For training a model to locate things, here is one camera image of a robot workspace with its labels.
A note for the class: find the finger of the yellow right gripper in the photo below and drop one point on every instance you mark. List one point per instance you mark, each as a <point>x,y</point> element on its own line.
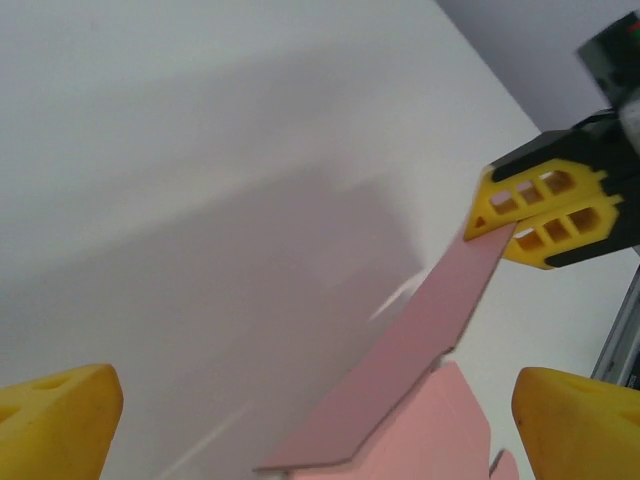
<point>602,222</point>
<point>492,187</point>

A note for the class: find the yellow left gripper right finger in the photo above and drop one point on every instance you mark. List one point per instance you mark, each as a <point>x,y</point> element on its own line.
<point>580,430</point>

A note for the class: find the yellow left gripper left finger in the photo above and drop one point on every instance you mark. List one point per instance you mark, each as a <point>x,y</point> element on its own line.
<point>50,425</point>

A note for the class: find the pink paper box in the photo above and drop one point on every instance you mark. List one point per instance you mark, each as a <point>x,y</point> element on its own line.
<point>400,360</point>

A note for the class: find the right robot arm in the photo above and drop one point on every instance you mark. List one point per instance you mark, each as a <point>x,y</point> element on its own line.
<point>612,60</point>

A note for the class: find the aluminium side rail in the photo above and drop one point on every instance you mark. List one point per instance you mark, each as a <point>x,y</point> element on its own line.
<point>620,330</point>

